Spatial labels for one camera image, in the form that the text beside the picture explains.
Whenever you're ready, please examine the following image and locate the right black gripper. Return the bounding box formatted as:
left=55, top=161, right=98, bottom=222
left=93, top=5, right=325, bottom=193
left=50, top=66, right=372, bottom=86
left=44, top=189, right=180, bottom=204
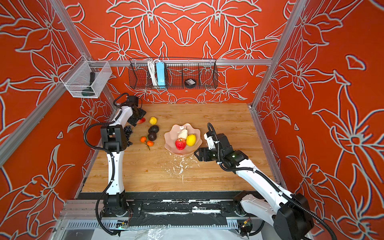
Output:
left=192, top=146, right=225, bottom=163

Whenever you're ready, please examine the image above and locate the red apple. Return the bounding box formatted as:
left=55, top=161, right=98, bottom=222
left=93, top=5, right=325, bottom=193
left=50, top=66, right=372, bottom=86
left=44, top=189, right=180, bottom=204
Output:
left=137, top=118, right=146, bottom=124

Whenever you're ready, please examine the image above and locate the large yellow lemon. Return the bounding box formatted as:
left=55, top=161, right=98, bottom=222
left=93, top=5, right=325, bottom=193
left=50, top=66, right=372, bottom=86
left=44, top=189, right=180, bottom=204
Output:
left=186, top=134, right=197, bottom=147

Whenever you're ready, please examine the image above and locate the pink scalloped fruit bowl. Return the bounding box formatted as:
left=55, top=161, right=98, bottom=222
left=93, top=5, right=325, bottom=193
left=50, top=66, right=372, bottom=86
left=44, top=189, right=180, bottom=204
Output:
left=164, top=124, right=203, bottom=156

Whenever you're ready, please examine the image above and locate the red wrinkled strawberry fruit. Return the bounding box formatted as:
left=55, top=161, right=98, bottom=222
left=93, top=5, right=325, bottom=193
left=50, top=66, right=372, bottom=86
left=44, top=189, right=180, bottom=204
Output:
left=175, top=139, right=187, bottom=151

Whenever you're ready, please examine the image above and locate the beige garlic-like fruit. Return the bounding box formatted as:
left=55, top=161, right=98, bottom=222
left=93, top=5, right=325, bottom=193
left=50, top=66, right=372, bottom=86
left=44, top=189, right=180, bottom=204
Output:
left=178, top=128, right=189, bottom=140

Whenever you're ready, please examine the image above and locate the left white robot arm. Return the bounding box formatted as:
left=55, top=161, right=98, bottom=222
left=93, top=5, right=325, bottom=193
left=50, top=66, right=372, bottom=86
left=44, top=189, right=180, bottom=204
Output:
left=101, top=93, right=146, bottom=217

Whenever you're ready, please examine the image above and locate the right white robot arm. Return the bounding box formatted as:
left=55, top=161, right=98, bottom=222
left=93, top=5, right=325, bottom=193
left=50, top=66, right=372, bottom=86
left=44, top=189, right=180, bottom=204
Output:
left=194, top=132, right=314, bottom=240

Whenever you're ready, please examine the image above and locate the small yellow lemon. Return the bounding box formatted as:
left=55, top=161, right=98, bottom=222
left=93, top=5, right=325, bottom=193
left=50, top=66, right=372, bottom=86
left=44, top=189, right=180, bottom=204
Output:
left=149, top=117, right=158, bottom=125

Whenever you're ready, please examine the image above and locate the black grape bunch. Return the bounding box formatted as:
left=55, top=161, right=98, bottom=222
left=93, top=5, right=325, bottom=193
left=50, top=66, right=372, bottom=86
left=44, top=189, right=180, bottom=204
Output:
left=124, top=126, right=133, bottom=147

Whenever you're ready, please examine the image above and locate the dark avocado upper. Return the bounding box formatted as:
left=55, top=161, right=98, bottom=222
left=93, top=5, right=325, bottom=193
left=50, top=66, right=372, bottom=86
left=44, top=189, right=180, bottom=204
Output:
left=148, top=125, right=160, bottom=134

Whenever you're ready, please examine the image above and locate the light blue box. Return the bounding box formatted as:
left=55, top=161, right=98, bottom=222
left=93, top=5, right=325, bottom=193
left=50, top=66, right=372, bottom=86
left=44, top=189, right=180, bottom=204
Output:
left=156, top=62, right=166, bottom=89

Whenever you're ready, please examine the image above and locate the dark green brush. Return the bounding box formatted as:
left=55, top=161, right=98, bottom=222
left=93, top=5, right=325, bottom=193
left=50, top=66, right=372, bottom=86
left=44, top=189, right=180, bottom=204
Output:
left=82, top=72, right=96, bottom=97

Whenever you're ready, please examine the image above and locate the black round puck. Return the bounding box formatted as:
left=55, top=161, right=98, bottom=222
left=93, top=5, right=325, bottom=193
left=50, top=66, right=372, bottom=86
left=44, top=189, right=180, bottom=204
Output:
left=184, top=79, right=197, bottom=89

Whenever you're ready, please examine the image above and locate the clear plastic bin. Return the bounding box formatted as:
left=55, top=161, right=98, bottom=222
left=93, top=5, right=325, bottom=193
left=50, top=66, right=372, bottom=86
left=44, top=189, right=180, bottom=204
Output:
left=60, top=59, right=112, bottom=99

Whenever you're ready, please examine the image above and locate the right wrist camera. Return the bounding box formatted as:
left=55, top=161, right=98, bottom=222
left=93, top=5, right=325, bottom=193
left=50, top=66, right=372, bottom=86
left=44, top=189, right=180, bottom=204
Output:
left=204, top=133, right=216, bottom=150

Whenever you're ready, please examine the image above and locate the white coiled cable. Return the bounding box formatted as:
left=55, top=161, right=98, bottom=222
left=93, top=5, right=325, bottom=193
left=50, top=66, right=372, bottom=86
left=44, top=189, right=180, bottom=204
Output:
left=147, top=59, right=159, bottom=87

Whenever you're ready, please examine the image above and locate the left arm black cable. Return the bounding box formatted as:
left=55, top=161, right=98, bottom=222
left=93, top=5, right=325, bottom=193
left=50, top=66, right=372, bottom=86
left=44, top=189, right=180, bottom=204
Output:
left=83, top=92, right=130, bottom=236

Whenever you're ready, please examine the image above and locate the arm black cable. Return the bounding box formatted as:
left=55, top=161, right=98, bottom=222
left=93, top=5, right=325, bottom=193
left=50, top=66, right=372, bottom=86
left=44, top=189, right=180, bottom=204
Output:
left=206, top=122, right=338, bottom=240
left=83, top=92, right=130, bottom=236

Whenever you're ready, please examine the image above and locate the black wire basket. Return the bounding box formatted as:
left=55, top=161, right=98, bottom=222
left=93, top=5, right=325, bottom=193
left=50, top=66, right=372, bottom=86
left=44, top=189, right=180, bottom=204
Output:
left=128, top=58, right=219, bottom=90

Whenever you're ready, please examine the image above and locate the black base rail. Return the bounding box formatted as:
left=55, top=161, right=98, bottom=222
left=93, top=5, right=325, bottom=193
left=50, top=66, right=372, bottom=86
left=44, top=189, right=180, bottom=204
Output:
left=120, top=191, right=251, bottom=227

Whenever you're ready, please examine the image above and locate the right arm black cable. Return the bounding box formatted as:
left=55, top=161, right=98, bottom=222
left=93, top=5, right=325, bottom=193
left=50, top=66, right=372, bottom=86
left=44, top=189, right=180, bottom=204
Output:
left=206, top=122, right=338, bottom=240

